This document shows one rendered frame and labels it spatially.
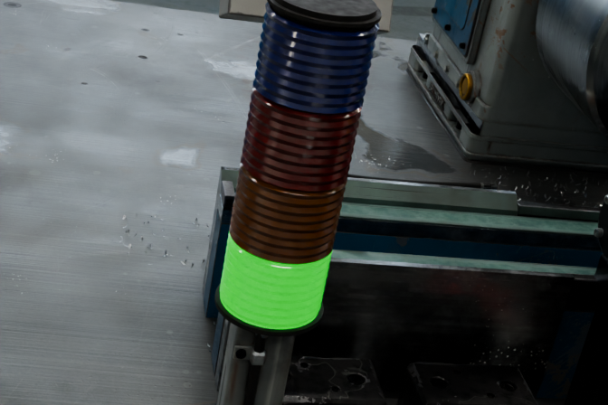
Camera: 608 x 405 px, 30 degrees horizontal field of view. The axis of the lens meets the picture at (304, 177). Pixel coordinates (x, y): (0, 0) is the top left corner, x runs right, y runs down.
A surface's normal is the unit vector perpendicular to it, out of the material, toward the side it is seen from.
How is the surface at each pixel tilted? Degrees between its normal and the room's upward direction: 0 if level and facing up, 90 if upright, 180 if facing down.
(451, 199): 45
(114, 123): 0
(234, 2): 67
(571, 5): 81
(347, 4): 0
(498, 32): 89
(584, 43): 88
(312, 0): 0
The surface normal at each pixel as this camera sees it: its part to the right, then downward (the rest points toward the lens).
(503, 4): -0.97, -0.09
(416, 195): 0.23, -0.31
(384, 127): 0.17, -0.89
